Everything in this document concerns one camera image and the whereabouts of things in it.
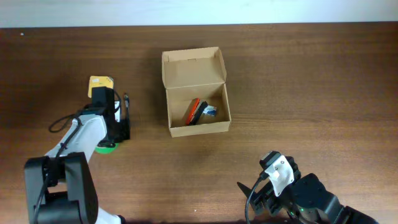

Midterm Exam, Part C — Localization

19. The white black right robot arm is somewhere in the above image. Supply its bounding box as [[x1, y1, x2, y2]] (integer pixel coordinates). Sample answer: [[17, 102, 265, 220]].
[[237, 151, 377, 224]]

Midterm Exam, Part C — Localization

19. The black pen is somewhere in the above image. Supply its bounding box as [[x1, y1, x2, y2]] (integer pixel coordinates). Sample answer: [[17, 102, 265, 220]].
[[124, 93, 130, 125]]

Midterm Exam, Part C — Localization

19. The green tape roll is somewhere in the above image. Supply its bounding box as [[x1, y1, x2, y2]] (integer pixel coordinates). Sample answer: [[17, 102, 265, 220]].
[[95, 143, 119, 154]]

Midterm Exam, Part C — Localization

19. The brown cardboard box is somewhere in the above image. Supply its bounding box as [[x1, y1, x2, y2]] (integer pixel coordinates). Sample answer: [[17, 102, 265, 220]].
[[162, 47, 232, 138]]

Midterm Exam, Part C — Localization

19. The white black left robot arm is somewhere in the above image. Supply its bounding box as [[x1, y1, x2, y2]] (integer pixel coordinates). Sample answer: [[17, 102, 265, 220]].
[[24, 86, 130, 224]]

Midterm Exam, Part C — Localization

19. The red black stapler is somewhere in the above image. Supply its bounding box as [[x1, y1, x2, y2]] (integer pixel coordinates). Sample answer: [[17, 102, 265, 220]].
[[185, 98, 208, 126]]

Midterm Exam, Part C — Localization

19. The small blue white box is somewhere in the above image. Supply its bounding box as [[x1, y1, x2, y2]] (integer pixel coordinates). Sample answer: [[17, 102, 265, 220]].
[[203, 105, 217, 116]]

